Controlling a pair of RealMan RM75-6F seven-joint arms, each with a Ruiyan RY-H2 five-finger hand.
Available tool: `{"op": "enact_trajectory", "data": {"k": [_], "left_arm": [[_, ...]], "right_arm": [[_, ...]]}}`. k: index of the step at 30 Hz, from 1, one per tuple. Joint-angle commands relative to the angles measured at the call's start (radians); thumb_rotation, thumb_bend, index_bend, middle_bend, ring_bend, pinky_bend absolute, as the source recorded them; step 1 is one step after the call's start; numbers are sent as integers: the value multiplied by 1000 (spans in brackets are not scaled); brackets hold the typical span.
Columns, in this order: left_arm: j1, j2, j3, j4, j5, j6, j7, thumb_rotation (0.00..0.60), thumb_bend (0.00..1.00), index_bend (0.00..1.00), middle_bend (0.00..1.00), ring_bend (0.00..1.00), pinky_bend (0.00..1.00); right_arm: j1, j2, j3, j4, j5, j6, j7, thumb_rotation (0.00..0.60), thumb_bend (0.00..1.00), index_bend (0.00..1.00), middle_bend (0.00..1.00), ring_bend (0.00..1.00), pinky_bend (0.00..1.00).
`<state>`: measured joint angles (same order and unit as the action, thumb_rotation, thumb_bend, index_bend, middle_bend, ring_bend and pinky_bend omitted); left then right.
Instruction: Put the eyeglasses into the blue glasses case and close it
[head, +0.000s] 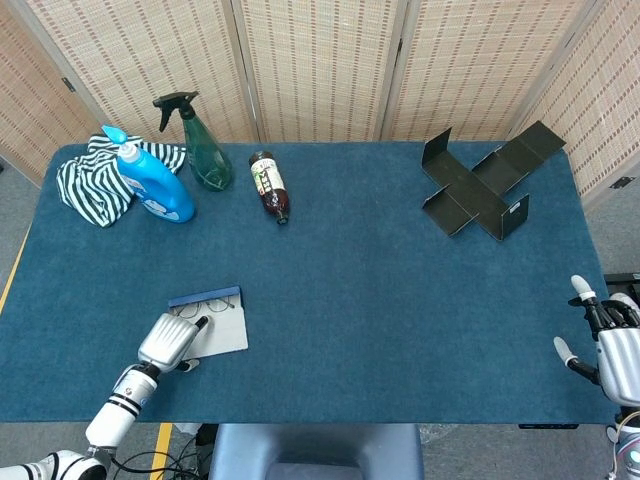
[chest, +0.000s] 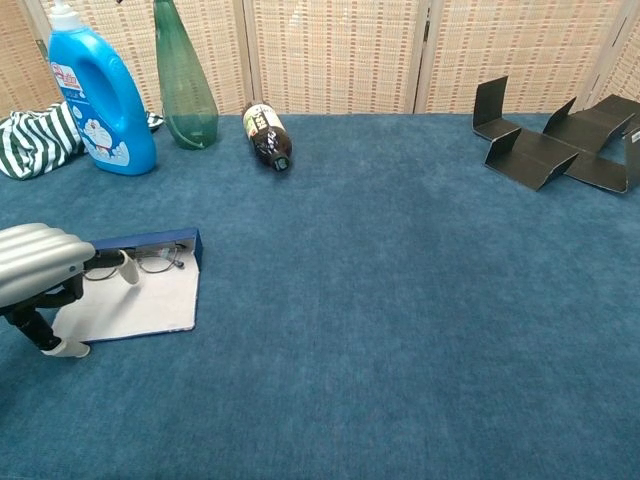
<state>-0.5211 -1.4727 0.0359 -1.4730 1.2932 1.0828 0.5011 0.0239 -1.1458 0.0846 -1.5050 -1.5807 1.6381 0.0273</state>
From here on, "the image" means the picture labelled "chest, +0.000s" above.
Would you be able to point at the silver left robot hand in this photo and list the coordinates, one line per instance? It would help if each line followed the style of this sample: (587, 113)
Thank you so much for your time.
(35, 260)

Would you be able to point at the thin-framed eyeglasses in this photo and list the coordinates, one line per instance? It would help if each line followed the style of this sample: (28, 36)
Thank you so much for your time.
(152, 263)

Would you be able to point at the blue folding glasses case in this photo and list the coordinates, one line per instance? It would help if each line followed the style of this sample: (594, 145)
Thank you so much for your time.
(150, 305)

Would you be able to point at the green white striped cloth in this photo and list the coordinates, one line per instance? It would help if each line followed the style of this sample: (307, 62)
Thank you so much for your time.
(35, 145)

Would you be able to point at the blue laundry detergent bottle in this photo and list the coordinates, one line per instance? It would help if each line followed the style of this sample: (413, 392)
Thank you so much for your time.
(115, 125)

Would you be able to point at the green transparent spray bottle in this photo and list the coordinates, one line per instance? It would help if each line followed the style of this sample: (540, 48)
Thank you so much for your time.
(185, 100)

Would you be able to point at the brown plastic drink bottle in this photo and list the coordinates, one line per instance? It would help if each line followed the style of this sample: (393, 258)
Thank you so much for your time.
(267, 140)

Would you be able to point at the woven bamboo folding screen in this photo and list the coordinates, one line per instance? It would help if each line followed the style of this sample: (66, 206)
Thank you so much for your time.
(330, 50)

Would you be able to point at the blue carpet table cover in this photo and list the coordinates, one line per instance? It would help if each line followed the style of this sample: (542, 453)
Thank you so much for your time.
(450, 300)

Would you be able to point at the black unfolded cardboard box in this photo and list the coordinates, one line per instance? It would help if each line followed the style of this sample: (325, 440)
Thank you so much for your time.
(530, 155)

